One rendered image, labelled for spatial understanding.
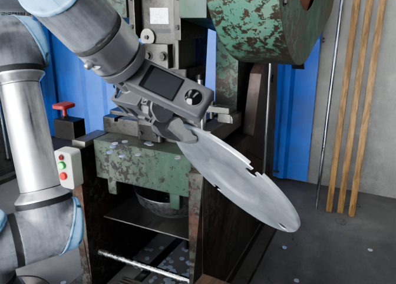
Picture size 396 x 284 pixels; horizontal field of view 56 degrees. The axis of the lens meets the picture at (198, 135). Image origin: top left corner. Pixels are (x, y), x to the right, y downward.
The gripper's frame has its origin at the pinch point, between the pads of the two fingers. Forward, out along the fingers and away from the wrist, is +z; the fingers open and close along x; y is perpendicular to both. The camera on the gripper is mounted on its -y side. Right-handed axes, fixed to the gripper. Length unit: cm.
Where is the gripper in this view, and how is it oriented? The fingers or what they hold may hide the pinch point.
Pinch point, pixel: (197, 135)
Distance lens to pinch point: 63.5
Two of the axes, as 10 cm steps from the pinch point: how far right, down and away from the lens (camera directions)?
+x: -4.6, 8.4, -2.9
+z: 4.6, 5.1, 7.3
